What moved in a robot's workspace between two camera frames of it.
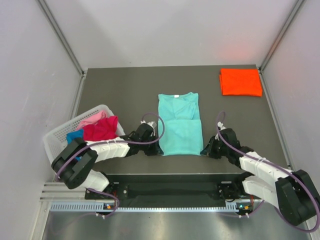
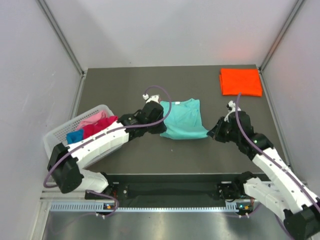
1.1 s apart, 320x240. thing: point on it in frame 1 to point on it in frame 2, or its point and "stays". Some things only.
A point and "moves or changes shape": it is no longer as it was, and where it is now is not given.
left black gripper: x=156 y=150 to x=161 y=128
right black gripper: x=208 y=151 to x=215 y=131
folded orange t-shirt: x=241 y=81 stays
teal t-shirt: x=183 y=134 moves or changes shape
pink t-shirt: x=93 y=119 stays
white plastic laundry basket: x=56 y=141 stays
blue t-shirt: x=74 y=135 stays
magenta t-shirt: x=105 y=128 stays
